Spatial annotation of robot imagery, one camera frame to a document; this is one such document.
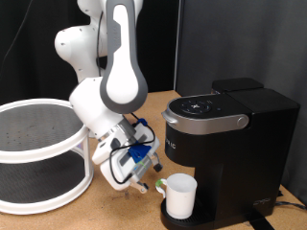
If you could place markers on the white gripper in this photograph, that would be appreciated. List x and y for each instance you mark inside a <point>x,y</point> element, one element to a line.
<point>112,166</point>

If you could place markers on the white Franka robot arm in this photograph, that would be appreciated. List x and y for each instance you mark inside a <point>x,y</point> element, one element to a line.
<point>105,80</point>

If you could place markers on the black Keurig coffee machine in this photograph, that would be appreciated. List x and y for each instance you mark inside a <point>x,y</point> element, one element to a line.
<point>255,159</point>

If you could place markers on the black slotted drip tray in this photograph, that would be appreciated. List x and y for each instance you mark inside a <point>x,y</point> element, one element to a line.
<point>204,217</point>

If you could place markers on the white two-tier turntable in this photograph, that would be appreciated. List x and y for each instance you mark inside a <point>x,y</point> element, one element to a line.
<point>41,153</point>

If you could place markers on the black tape strip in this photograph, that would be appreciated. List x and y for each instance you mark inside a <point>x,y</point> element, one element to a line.
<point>259,222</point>

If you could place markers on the grey backdrop curtain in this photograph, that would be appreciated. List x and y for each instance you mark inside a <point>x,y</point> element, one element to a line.
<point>281,48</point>

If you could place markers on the wrist camera blue mount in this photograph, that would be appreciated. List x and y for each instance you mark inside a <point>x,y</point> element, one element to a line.
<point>139,156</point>

